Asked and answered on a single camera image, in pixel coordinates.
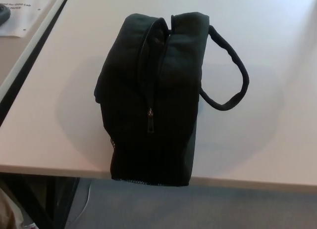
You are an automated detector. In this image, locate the black fabric lunch bag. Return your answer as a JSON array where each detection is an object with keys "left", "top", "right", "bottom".
[{"left": 93, "top": 12, "right": 250, "bottom": 189}]

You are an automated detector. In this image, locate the white paper sheet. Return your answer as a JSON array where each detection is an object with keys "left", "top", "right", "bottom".
[{"left": 0, "top": 0, "right": 72, "bottom": 39}]

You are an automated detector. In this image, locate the dark grey round object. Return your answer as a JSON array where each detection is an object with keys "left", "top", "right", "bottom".
[{"left": 0, "top": 5, "right": 12, "bottom": 26}]

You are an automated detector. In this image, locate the brown fabric object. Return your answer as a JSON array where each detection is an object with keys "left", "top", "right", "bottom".
[{"left": 0, "top": 186, "right": 13, "bottom": 229}]

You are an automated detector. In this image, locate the thin white cable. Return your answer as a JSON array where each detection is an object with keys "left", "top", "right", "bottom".
[{"left": 73, "top": 182, "right": 92, "bottom": 228}]

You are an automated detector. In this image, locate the black desk frame leg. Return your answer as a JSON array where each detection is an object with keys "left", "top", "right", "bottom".
[{"left": 0, "top": 173, "right": 80, "bottom": 229}]

